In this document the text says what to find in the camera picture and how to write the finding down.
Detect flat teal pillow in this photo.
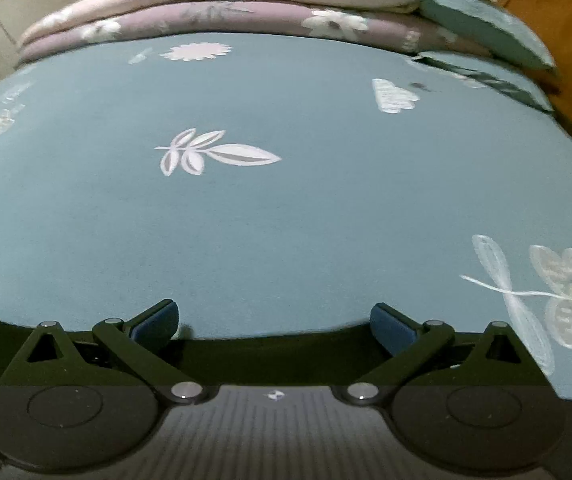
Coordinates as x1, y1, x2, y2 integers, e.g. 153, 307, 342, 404
406, 50, 554, 113

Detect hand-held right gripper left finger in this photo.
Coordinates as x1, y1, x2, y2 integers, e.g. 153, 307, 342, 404
0, 299, 207, 405

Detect plump teal pillow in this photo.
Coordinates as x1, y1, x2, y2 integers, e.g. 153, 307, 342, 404
413, 0, 557, 73

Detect purple floral quilt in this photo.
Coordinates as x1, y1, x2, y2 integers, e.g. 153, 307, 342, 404
16, 0, 492, 66

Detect wooden bed frame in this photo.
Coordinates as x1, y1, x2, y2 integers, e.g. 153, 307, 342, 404
496, 0, 572, 181

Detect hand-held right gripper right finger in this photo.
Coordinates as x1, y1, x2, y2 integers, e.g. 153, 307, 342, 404
333, 302, 549, 406

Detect black drawstring pants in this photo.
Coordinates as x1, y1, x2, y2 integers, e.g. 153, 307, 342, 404
0, 310, 562, 401

